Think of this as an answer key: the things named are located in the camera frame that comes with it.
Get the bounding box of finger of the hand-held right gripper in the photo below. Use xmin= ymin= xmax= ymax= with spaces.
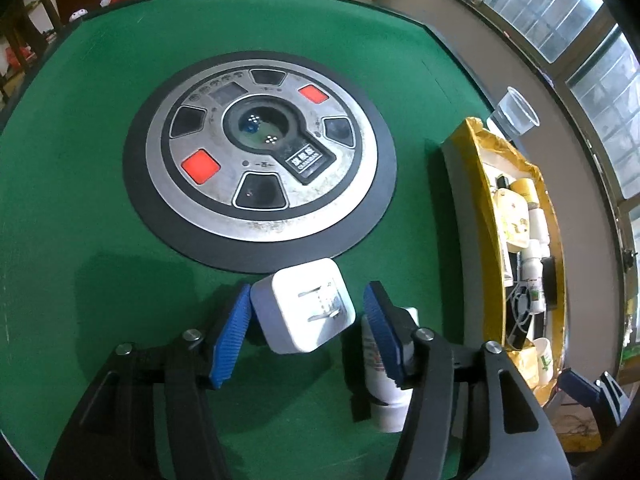
xmin=557 ymin=367 xmax=608 ymax=411
xmin=596 ymin=371 xmax=632 ymax=438

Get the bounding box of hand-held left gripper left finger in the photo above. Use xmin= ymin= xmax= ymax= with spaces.
xmin=44 ymin=282 xmax=252 ymax=480

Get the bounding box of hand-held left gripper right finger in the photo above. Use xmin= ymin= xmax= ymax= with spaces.
xmin=363 ymin=280 xmax=573 ymax=480

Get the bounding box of white bottle red print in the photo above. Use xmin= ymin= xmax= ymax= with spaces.
xmin=361 ymin=306 xmax=421 ymax=434

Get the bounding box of white plug charger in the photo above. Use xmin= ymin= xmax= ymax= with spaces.
xmin=250 ymin=257 xmax=357 ymax=356

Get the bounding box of white round plastic bottle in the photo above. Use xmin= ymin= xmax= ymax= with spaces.
xmin=527 ymin=205 xmax=550 ymax=246

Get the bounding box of tan printed box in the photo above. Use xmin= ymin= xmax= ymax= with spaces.
xmin=492 ymin=187 xmax=531 ymax=251

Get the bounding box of cardboard box yellow tape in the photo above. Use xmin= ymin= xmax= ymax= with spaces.
xmin=441 ymin=116 xmax=603 ymax=453

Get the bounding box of white bottle green print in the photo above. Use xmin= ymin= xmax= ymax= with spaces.
xmin=531 ymin=337 xmax=555 ymax=388

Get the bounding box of round grey control panel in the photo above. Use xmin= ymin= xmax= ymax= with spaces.
xmin=122 ymin=50 xmax=398 ymax=275

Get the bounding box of white spray bottle green label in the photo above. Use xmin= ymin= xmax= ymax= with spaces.
xmin=520 ymin=240 xmax=548 ymax=313

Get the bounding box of yellow capped bottle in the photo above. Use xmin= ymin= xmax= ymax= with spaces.
xmin=509 ymin=177 xmax=537 ymax=206

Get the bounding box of clear plastic cup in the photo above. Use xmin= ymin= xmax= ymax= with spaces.
xmin=487 ymin=86 xmax=542 ymax=137

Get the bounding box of window with metal grille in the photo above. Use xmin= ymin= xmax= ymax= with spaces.
xmin=400 ymin=0 xmax=640 ymax=201

